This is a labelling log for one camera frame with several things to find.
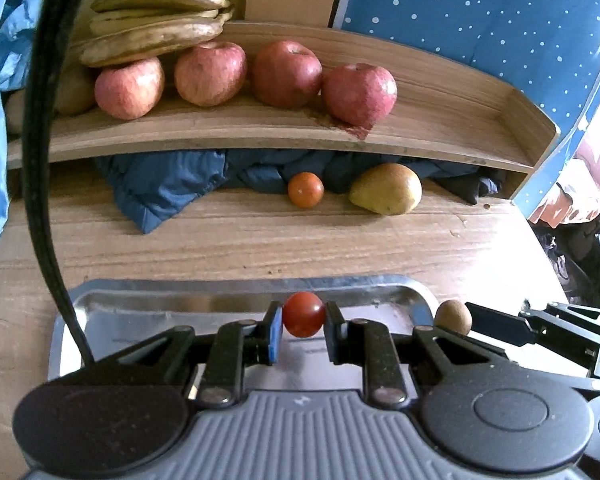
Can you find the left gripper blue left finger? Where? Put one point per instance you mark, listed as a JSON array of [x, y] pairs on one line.
[[234, 347]]

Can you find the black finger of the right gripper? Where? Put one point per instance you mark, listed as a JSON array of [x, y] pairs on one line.
[[514, 329]]

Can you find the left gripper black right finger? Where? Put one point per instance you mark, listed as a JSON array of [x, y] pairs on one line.
[[368, 345]]

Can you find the small brown longan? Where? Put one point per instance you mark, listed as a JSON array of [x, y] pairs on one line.
[[453, 315]]

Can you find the cherry tomato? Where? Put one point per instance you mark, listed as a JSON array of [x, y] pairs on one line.
[[303, 314]]

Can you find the green-red pear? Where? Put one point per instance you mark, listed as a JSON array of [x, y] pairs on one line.
[[388, 189]]

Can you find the small orange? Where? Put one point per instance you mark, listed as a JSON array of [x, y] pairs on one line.
[[305, 190]]

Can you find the steel tray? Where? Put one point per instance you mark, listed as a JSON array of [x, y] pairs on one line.
[[115, 314]]

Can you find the dark blue jacket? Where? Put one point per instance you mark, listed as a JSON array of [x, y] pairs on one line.
[[150, 188]]

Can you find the wooden curved shelf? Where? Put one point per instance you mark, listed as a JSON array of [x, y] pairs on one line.
[[445, 111]]

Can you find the red apple, rightmost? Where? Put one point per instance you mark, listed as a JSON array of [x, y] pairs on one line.
[[359, 94]]

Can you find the pale red apple, leftmost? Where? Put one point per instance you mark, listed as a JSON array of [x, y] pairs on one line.
[[131, 91]]

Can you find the blue polka-dot board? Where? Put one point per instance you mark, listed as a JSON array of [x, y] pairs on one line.
[[547, 49]]

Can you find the brown kiwi, right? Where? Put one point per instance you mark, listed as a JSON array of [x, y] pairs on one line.
[[75, 92]]

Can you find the brown kiwi,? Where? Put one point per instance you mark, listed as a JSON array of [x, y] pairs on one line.
[[14, 112], [75, 92]]

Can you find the brown kiwi, left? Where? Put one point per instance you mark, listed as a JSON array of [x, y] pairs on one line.
[[14, 112]]

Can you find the banana bunch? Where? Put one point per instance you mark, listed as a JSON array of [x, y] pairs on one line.
[[125, 31]]

